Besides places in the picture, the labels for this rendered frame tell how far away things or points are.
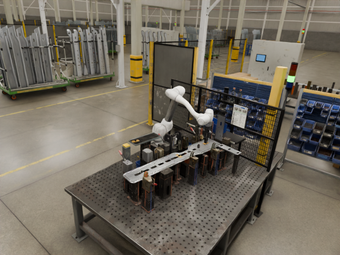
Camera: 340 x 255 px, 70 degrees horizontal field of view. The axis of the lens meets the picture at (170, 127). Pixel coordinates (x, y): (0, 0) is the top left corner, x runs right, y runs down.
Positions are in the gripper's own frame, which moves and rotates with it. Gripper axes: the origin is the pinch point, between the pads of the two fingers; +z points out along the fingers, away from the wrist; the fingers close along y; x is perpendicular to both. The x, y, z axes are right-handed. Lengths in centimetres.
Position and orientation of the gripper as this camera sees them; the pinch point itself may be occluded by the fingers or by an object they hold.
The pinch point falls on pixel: (206, 140)
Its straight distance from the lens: 311.7
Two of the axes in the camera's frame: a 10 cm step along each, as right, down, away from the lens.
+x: 7.3, -2.4, 6.4
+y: 6.8, 3.2, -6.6
